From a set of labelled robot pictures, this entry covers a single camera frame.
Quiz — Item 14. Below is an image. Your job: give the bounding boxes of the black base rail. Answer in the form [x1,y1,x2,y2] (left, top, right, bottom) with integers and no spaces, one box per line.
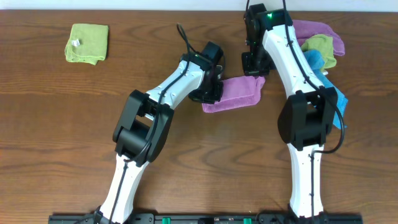
[48,212,364,224]

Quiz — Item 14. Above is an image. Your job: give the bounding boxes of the folded green cloth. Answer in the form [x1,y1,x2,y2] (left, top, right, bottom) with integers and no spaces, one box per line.
[65,24,109,65]

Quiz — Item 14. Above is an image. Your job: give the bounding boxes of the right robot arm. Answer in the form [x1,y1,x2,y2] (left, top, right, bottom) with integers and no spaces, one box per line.
[242,4,338,223]

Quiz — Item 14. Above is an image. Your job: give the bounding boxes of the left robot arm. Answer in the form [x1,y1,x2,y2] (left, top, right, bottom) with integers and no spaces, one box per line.
[93,42,223,223]

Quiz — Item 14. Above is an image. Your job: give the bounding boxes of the purple cloth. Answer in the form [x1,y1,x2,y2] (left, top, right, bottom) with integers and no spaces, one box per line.
[202,76,266,113]
[293,20,345,56]

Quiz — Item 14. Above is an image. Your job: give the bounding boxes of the blue cloth in pile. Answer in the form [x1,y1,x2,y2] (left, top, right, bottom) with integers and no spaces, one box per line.
[303,50,348,117]

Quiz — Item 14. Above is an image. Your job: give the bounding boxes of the green cloth in pile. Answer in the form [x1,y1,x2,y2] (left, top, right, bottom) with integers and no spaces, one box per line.
[301,34,336,71]

